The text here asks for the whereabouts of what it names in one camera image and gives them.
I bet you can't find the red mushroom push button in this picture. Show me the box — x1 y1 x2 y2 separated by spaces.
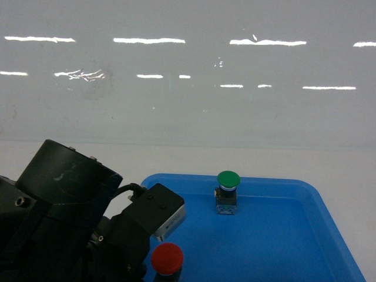
150 243 184 281

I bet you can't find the black camera cable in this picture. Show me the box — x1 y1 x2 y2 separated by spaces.
109 183 147 208

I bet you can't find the green mushroom push button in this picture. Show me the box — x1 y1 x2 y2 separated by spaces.
214 170 241 215

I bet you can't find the blue plastic tray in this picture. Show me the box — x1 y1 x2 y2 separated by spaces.
143 174 364 281

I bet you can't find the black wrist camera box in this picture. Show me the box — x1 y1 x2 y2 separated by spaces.
122 183 186 241

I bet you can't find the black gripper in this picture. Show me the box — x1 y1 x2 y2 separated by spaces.
85 216 150 281

